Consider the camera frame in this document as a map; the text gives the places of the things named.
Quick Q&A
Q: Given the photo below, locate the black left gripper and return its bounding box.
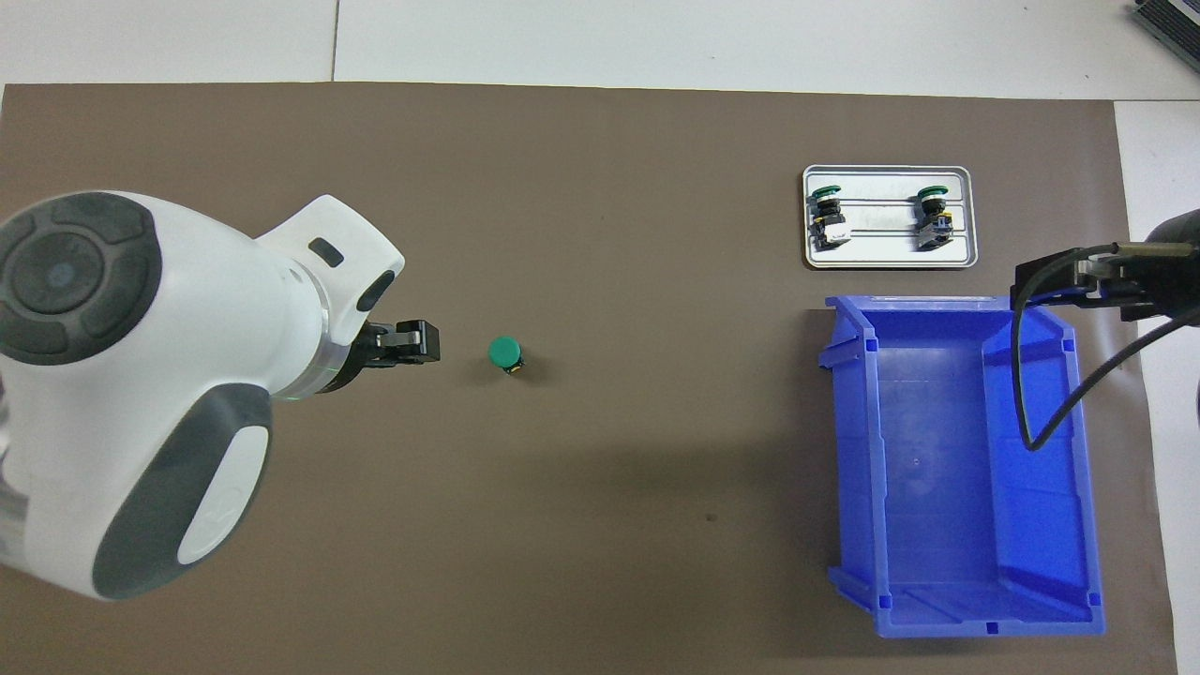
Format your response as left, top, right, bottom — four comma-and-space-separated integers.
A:
319, 320, 442, 395

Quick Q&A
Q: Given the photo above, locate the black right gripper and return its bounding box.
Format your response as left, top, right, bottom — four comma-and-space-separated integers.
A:
1012, 208, 1200, 324

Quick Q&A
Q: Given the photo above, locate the green push button switch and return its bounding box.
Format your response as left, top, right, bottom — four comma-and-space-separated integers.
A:
487, 336, 528, 378
808, 185, 850, 251
914, 185, 954, 252

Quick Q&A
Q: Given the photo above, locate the grey metal tray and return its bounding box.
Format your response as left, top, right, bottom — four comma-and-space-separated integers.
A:
802, 165, 978, 271

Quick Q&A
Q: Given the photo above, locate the blue plastic storage bin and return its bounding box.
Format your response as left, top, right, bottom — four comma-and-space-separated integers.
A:
817, 294, 1107, 639

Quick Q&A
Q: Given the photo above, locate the brown table mat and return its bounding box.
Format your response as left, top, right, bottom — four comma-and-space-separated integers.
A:
0, 82, 1178, 675

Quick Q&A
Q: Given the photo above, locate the grey ribbed device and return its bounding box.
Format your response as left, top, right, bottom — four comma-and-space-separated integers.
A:
1130, 0, 1200, 53

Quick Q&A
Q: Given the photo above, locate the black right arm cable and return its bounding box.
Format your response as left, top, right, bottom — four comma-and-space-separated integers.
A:
1010, 242, 1200, 453

